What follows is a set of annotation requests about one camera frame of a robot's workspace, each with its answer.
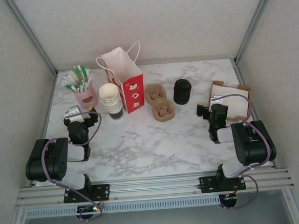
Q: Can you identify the green white stirrer packet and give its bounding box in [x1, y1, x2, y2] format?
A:
[72, 65, 83, 83]
[81, 66, 91, 83]

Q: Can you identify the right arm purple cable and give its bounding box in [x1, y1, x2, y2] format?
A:
[215, 91, 282, 211]

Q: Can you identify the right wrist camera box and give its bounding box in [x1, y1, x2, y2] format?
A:
[209, 94, 224, 105]

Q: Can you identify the brown cardboard napkin tray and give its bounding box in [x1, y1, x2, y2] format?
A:
[206, 78, 253, 125]

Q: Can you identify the stack of black lids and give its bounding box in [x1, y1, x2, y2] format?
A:
[172, 78, 192, 106]

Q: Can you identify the grey slotted cable duct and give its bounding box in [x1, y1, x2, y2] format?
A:
[25, 195, 221, 219]

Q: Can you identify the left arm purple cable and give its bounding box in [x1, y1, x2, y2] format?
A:
[40, 111, 108, 224]

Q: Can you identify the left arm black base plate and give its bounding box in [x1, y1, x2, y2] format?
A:
[62, 184, 112, 204]

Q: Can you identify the stack of white napkins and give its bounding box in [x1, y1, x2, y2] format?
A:
[209, 82, 250, 120]

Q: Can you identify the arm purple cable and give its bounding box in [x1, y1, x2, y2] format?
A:
[40, 111, 108, 224]
[215, 91, 282, 211]

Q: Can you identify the stack of paper cups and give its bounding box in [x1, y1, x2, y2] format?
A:
[98, 83, 125, 123]

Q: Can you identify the brown pulp cup carrier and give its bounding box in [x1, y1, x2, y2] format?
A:
[144, 83, 168, 105]
[151, 97, 177, 124]

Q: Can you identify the aluminium frame post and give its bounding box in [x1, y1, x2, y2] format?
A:
[2, 0, 59, 80]
[228, 0, 285, 64]

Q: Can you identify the aluminium side rail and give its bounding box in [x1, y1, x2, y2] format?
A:
[230, 56, 276, 172]
[22, 72, 66, 188]

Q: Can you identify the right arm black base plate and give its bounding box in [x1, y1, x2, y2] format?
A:
[199, 173, 247, 194]

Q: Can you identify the black controller board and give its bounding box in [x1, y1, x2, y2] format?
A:
[220, 193, 237, 203]
[76, 204, 100, 213]

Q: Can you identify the red white paper gift bag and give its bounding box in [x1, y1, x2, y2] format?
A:
[95, 40, 146, 117]

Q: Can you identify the pink holder cup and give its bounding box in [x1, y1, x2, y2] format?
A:
[73, 82, 99, 110]

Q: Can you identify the aluminium front rail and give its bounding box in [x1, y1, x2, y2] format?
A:
[15, 167, 295, 209]

